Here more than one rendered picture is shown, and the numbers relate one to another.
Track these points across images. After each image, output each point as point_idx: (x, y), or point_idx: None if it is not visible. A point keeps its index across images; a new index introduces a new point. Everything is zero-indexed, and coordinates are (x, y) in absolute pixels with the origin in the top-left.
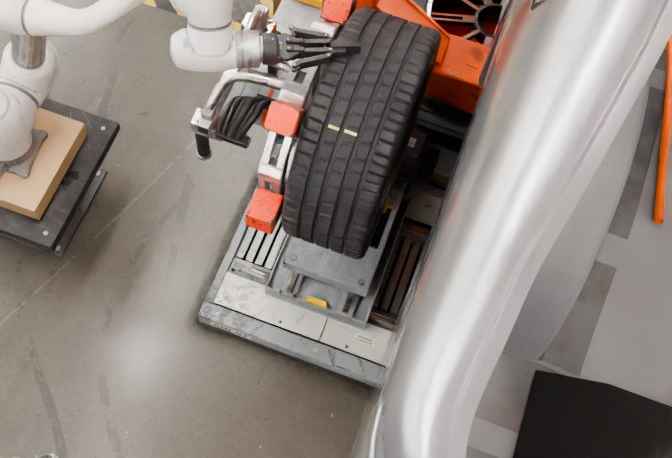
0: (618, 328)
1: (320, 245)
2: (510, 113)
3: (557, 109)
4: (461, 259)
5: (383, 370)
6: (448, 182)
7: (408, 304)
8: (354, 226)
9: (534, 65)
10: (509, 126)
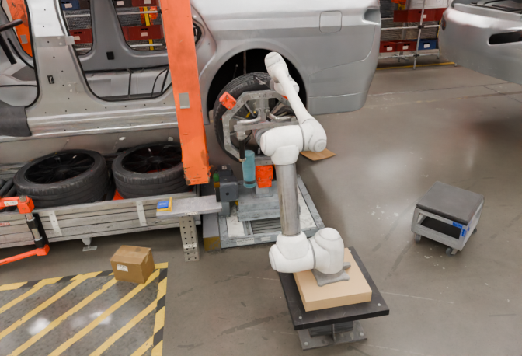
0: None
1: None
2: None
3: None
4: None
5: (342, 58)
6: (288, 54)
7: (332, 39)
8: None
9: None
10: None
